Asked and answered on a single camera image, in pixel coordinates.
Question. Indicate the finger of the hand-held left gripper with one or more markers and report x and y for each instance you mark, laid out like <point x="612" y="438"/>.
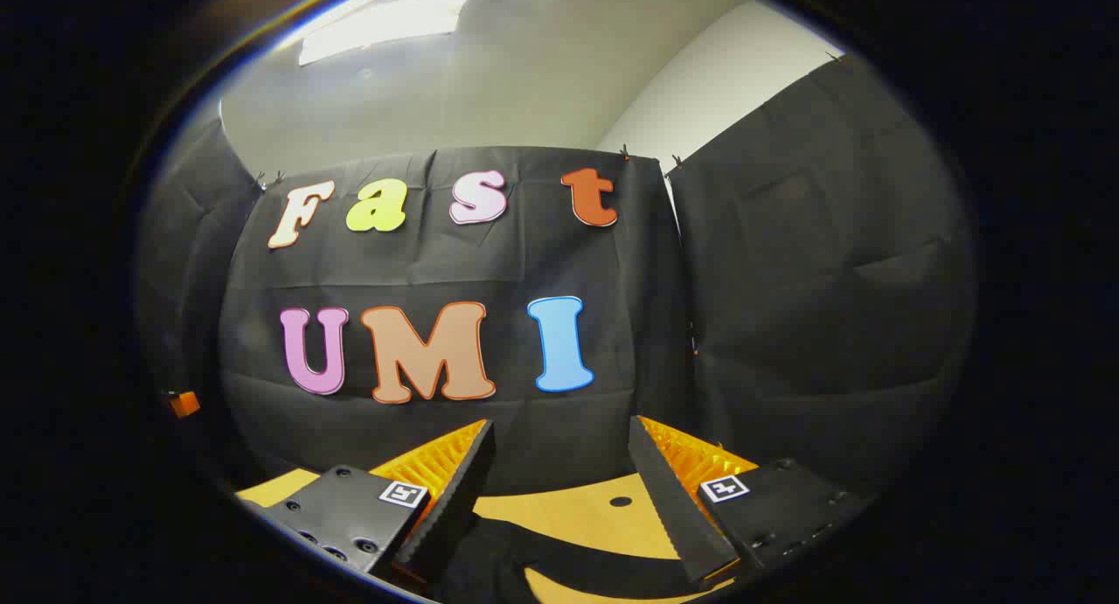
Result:
<point x="184" y="404"/>

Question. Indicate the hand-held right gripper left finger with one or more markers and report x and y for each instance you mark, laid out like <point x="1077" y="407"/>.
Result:
<point x="455" y="499"/>

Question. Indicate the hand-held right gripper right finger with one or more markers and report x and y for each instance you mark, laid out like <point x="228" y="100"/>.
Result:
<point x="673" y="508"/>

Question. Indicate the black garment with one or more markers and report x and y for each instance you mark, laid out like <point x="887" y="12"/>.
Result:
<point x="568" y="558"/>

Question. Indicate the black backdrop cloth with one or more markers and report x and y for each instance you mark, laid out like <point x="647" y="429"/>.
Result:
<point x="524" y="263"/>

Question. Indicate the ceiling light panel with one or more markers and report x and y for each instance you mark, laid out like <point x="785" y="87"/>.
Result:
<point x="385" y="23"/>

